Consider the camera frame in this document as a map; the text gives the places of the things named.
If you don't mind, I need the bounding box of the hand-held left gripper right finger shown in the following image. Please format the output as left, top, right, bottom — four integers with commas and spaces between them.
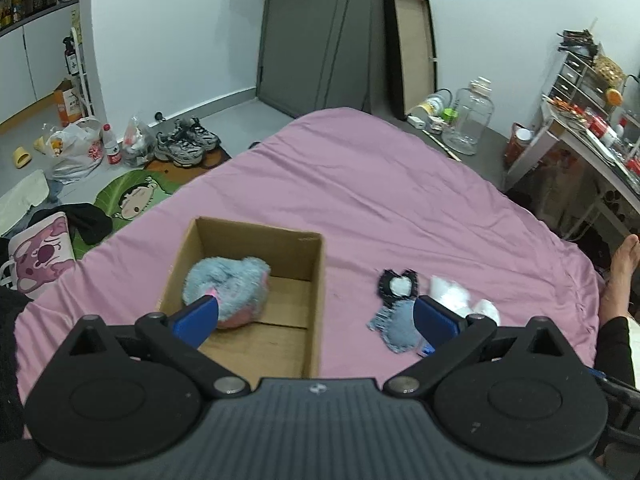
382, 294, 570, 397

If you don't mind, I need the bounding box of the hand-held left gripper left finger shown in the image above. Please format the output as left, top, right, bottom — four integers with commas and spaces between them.
66, 294, 251, 399

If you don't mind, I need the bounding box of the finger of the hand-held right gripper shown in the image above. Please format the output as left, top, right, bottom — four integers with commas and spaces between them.
587, 367, 640, 409

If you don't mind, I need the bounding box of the clear bag of white filling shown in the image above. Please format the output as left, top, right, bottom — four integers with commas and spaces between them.
429, 275, 501, 326

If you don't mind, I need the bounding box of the brown cardboard box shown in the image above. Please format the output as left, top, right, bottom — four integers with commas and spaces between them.
156, 216, 327, 379

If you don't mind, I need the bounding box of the person's bare foot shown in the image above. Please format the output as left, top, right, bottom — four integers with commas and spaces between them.
598, 234, 640, 324

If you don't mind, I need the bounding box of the pink bed sheet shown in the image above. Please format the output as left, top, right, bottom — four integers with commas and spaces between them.
14, 107, 608, 441

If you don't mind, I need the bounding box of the green cartoon rug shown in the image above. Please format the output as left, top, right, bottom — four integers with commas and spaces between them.
70, 167, 187, 261

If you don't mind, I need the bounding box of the black cloth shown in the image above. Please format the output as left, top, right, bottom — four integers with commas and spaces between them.
30, 203, 114, 247

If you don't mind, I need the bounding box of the grey running shoe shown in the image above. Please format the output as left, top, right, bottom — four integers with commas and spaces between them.
175, 118, 222, 151
154, 132, 205, 167

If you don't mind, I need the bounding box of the pink cartoon tote bag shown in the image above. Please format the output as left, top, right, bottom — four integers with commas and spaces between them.
7, 211, 76, 294

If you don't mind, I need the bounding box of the wooden stick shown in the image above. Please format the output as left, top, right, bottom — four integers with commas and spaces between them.
424, 130, 462, 162

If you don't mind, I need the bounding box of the clear plastic trash bag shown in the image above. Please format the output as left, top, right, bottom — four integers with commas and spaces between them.
121, 115, 156, 167

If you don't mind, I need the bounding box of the red label water bottle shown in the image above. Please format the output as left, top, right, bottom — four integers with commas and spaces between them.
101, 123, 124, 166

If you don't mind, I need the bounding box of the person's left leg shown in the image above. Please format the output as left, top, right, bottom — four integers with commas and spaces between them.
0, 286, 32, 444

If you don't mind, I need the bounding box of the large clear water jug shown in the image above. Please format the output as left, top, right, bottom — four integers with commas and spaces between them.
442, 76, 495, 156

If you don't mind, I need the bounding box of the white red print plastic bag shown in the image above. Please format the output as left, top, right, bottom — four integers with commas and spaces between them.
45, 116, 107, 184

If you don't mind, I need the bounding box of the yellow white canister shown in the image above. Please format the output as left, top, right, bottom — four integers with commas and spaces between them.
406, 91, 453, 121

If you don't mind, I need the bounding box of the white desk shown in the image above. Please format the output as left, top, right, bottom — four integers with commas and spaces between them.
505, 102, 640, 242

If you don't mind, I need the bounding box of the orange cardboard box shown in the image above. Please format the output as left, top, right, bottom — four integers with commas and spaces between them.
54, 79, 84, 127

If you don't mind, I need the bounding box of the red white can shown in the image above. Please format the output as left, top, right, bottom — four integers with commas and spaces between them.
587, 115, 619, 144

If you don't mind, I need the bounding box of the black framed cardboard tray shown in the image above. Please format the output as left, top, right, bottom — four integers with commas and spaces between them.
382, 0, 439, 121

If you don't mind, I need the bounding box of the clear drawer organizer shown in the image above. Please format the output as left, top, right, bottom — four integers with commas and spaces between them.
547, 50, 626, 112

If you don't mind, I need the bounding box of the grey door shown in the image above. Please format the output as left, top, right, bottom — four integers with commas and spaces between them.
256, 0, 397, 119

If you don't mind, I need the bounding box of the white kitchen cabinet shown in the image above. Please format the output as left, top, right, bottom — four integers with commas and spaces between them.
0, 2, 84, 126

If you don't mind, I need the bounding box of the white wire rack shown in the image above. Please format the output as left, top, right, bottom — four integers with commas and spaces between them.
70, 25, 97, 121

